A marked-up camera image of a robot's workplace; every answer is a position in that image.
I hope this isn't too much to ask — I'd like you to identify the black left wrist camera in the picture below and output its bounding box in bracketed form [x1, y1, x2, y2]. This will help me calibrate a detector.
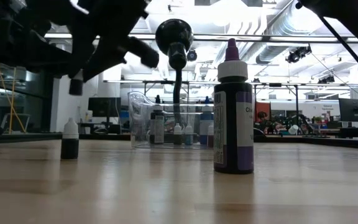
[12, 5, 53, 39]

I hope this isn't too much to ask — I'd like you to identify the yellow cable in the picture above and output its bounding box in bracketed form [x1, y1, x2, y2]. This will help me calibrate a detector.
[0, 62, 27, 134]

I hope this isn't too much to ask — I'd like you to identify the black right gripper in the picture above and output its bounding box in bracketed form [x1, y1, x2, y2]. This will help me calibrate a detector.
[68, 0, 150, 83]

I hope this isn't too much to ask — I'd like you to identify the black ceiling spotlight cluster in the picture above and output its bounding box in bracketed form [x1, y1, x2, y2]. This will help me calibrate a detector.
[285, 45, 313, 65]

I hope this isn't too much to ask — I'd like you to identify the small olive-label dropper bottle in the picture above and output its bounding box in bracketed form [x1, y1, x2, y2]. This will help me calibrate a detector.
[173, 123, 183, 146]

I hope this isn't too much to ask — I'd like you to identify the linear ceiling light row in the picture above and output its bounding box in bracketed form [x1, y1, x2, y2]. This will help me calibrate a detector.
[44, 32, 358, 44]

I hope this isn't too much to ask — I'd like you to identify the grey framed panel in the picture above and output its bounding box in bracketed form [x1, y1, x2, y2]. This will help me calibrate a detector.
[0, 113, 31, 134]

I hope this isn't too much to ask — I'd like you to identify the orange partition panel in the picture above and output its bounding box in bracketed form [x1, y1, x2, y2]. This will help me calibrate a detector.
[254, 101, 272, 124]

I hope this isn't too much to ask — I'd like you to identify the silver ceiling air duct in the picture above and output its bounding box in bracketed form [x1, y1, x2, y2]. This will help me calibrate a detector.
[255, 0, 315, 65]

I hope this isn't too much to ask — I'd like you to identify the clear plastic bin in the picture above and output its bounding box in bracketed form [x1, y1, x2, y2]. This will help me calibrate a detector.
[127, 91, 257, 151]

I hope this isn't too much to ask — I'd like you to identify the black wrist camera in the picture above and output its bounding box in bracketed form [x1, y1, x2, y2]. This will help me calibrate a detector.
[12, 5, 53, 39]
[125, 36, 160, 69]

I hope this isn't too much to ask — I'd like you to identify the black gooseneck desk lamp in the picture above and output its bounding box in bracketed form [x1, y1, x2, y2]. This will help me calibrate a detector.
[155, 18, 195, 128]

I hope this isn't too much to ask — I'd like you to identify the person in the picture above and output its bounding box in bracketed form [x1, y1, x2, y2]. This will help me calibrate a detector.
[258, 111, 284, 135]

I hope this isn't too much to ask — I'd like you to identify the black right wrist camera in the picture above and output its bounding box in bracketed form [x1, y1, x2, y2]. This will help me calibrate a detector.
[125, 36, 160, 69]

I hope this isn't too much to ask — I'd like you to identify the black computer monitor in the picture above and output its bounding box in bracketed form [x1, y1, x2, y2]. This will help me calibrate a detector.
[338, 98, 358, 123]
[88, 96, 122, 118]

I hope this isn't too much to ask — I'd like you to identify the large purple food coloring bottle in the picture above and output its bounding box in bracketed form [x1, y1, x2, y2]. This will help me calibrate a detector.
[213, 38, 255, 175]

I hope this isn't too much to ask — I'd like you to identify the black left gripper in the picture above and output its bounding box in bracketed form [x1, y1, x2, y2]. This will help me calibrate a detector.
[0, 29, 74, 78]

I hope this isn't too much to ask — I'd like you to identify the black desk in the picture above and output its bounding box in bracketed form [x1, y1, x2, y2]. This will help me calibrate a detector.
[337, 126, 358, 140]

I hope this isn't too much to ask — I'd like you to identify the large blue food coloring bottle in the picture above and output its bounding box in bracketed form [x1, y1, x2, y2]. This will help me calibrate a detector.
[199, 96, 214, 146]

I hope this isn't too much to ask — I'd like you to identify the large black-tipped coloring bottle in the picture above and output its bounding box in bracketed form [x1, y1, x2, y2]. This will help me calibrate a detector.
[149, 95, 165, 145]

